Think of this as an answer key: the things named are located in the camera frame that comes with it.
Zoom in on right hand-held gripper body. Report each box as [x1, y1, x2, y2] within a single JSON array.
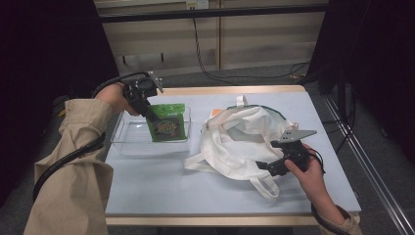
[[267, 129, 318, 177]]

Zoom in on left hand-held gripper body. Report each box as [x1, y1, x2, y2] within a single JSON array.
[[122, 70, 164, 116]]

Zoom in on green snack packet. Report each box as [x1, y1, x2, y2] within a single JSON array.
[[145, 103, 188, 143]]

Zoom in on clear plastic container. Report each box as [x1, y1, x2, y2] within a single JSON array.
[[110, 106, 193, 158]]

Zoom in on white tote bag coloured patches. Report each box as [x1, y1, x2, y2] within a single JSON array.
[[182, 94, 300, 201]]

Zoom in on person's right hand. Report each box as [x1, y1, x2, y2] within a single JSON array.
[[284, 144, 328, 199]]

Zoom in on person's left hand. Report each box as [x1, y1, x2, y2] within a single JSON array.
[[94, 82, 141, 118]]

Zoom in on white power outlet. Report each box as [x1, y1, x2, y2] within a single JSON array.
[[185, 0, 210, 11]]

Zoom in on black horizontal bar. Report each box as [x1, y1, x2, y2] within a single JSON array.
[[98, 4, 329, 24]]

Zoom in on black curtain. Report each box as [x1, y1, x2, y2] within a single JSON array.
[[0, 0, 120, 209], [305, 0, 415, 158]]

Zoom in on thin black floor cables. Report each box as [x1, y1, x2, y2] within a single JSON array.
[[321, 92, 358, 155]]

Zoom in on long black wall cable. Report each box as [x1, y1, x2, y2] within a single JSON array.
[[191, 18, 311, 86]]

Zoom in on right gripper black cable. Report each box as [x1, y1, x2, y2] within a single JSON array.
[[306, 147, 351, 235]]

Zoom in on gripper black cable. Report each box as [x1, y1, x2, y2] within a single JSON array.
[[306, 147, 351, 235], [31, 70, 149, 203]]

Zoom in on metal floor rail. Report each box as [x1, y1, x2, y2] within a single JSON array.
[[322, 95, 415, 235]]

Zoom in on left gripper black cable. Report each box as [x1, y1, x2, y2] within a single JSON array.
[[31, 70, 149, 203]]

